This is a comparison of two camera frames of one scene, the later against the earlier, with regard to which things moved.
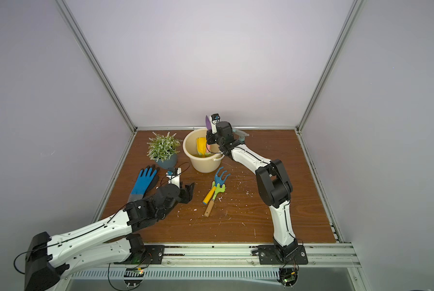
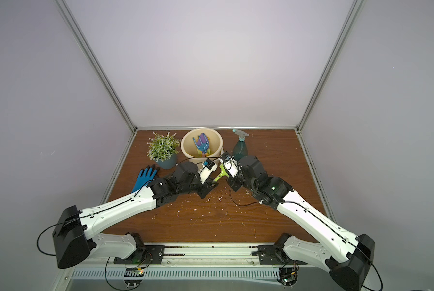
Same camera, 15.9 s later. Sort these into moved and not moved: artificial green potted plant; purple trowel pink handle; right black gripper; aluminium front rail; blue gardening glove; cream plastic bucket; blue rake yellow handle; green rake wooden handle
Moved: right black gripper; purple trowel pink handle; green rake wooden handle; blue rake yellow handle
Not moved: cream plastic bucket; aluminium front rail; blue gardening glove; artificial green potted plant
